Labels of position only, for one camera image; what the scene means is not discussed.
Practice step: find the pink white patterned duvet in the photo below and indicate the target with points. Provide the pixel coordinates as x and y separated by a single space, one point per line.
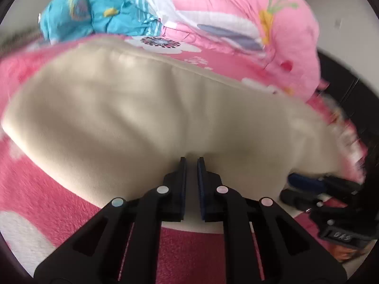
279 36

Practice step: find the blue cartoon pillow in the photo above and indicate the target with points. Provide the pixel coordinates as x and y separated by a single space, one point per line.
67 20

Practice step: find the person's right hand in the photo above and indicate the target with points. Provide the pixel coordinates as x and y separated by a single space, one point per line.
343 254

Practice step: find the pink fleece bed blanket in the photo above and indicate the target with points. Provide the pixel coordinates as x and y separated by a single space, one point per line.
38 214

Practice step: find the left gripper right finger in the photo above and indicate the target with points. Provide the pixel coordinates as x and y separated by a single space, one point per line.
263 244

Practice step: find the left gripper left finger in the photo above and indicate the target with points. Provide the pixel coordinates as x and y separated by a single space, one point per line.
120 244

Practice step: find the black bedside furniture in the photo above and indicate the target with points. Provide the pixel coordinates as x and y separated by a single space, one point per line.
357 100

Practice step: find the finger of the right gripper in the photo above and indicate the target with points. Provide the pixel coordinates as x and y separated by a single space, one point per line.
302 201
327 184

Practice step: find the beige zip-up hoodie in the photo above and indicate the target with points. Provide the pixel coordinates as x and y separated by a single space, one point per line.
106 119

